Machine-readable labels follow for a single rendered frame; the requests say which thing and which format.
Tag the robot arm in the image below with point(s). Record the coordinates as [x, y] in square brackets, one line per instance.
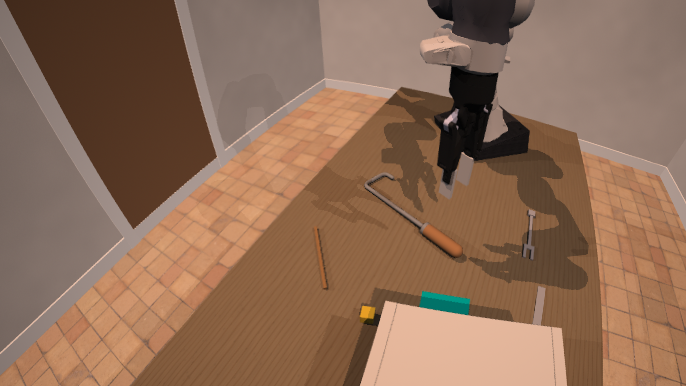
[476, 41]

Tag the teal square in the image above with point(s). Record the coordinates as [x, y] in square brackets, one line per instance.
[445, 303]

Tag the small yellow cube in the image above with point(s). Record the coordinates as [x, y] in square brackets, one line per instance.
[367, 314]

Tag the white flat bar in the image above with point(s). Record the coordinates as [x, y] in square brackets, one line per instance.
[539, 306]

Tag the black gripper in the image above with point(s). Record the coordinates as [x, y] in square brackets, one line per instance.
[468, 90]

